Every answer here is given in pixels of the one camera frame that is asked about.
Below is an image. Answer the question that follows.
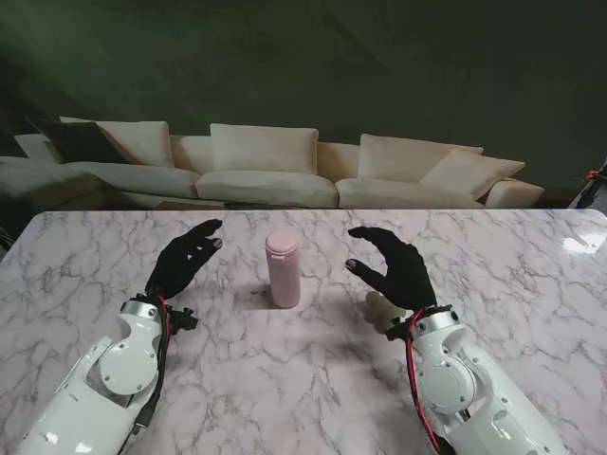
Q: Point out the pink thermos bottle body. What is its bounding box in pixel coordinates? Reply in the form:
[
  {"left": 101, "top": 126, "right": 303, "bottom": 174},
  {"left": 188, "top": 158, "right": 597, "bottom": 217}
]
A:
[{"left": 267, "top": 255, "right": 303, "bottom": 309}]

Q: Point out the pink thermos lid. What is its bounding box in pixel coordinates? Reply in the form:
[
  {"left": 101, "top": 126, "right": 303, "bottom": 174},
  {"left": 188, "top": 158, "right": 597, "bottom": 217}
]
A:
[{"left": 264, "top": 230, "right": 300, "bottom": 263}]

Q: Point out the red black arm cable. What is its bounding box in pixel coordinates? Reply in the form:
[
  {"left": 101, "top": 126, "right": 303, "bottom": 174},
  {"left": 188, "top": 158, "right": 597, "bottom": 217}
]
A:
[
  {"left": 125, "top": 293, "right": 199, "bottom": 440},
  {"left": 384, "top": 310, "right": 454, "bottom": 455}
]

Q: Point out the red black right arm cable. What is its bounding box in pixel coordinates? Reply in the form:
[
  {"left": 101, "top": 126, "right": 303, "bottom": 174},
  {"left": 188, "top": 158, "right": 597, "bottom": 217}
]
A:
[{"left": 384, "top": 310, "right": 454, "bottom": 455}]

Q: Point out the red black left arm cable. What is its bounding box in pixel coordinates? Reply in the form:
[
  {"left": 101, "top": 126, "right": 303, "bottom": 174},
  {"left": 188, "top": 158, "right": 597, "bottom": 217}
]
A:
[{"left": 125, "top": 293, "right": 199, "bottom": 440}]

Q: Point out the cream cushion behind dark cushion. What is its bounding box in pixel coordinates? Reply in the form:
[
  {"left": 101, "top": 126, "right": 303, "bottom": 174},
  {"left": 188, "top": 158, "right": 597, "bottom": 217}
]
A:
[{"left": 59, "top": 117, "right": 175, "bottom": 170}]

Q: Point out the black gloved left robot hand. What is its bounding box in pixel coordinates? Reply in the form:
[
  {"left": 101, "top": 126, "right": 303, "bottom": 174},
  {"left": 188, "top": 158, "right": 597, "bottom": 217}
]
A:
[{"left": 144, "top": 218, "right": 225, "bottom": 300}]

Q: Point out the large cream cushion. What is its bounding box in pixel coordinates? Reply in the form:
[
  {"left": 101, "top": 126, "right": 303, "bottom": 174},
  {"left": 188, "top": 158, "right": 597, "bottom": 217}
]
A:
[{"left": 356, "top": 133, "right": 485, "bottom": 184}]

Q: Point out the sponge cup brush red handle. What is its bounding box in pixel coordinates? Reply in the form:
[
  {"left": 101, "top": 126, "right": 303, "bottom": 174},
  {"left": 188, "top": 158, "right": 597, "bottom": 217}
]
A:
[{"left": 364, "top": 291, "right": 408, "bottom": 334}]

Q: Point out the stand with orange clamp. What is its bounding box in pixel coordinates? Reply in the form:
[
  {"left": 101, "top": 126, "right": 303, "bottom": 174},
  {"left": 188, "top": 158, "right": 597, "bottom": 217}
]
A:
[{"left": 566, "top": 160, "right": 607, "bottom": 209}]

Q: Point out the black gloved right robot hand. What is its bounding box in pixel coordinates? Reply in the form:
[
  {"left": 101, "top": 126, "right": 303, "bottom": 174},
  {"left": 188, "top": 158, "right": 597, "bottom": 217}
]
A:
[{"left": 346, "top": 226, "right": 437, "bottom": 312}]

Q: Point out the dark brown cushion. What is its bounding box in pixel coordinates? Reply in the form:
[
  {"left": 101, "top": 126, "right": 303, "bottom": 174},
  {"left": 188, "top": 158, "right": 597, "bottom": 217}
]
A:
[{"left": 24, "top": 116, "right": 129, "bottom": 166}]

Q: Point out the wide rectangular cream cushion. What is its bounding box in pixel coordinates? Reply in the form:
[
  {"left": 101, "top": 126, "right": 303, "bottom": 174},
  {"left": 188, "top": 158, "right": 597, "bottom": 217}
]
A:
[{"left": 209, "top": 122, "right": 320, "bottom": 175}]

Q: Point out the cream fabric sofa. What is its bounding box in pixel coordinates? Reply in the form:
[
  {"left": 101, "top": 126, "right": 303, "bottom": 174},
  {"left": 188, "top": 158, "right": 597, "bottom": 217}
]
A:
[{"left": 0, "top": 116, "right": 545, "bottom": 212}]

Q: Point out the tilted small cream cushion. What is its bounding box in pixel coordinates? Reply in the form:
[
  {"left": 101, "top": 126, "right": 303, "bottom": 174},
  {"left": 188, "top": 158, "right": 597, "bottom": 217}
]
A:
[{"left": 417, "top": 147, "right": 526, "bottom": 200}]

